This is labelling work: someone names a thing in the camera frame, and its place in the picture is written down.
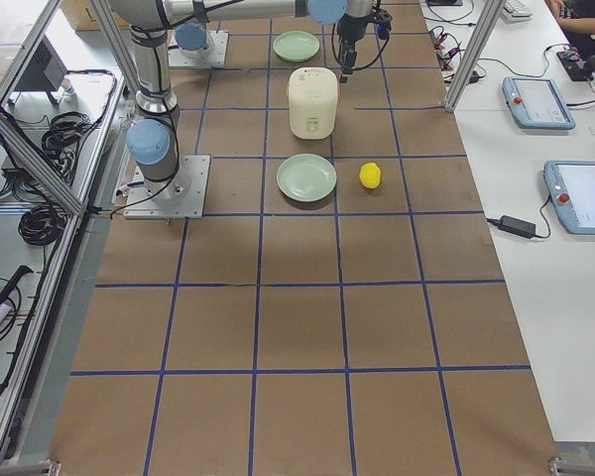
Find cream rice cooker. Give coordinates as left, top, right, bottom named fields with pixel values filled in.
left=287, top=67, right=338, bottom=140

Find coiled black cables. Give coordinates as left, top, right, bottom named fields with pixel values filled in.
left=40, top=111, right=100, bottom=173

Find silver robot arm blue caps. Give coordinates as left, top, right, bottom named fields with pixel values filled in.
left=109, top=1, right=384, bottom=121

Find brown paper table mat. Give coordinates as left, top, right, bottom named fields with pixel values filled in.
left=51, top=1, right=556, bottom=475

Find aluminium frame post right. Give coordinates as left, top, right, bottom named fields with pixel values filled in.
left=444, top=0, right=504, bottom=113

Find far robot base blue cap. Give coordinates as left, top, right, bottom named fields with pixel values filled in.
left=174, top=23, right=209, bottom=59

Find aluminium frame left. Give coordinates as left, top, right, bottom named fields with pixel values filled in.
left=0, top=1, right=136, bottom=474

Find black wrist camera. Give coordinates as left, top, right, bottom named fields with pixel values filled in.
left=372, top=8, right=393, bottom=41

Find black power adapter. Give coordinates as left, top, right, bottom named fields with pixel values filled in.
left=498, top=215, right=536, bottom=239

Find green plate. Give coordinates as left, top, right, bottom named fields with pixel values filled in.
left=276, top=154, right=337, bottom=202
left=273, top=31, right=320, bottom=62

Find person at far desk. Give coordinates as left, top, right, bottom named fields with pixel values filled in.
left=546, top=0, right=595, bottom=58

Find yellow toy potato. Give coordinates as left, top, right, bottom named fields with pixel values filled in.
left=359, top=162, right=382, bottom=189

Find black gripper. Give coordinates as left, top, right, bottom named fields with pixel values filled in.
left=337, top=13, right=369, bottom=83

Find upper blue teach pendant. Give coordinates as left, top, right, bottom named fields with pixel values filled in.
left=502, top=76, right=576, bottom=131

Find far green plate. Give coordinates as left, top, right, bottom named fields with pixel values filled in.
left=273, top=31, right=320, bottom=62

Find near green plate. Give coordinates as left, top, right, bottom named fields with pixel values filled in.
left=276, top=154, right=337, bottom=202

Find blue teach pendant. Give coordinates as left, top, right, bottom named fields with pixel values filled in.
left=543, top=161, right=595, bottom=235
left=502, top=76, right=576, bottom=131

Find lower blue teach pendant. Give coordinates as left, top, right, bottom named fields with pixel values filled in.
left=543, top=161, right=595, bottom=235

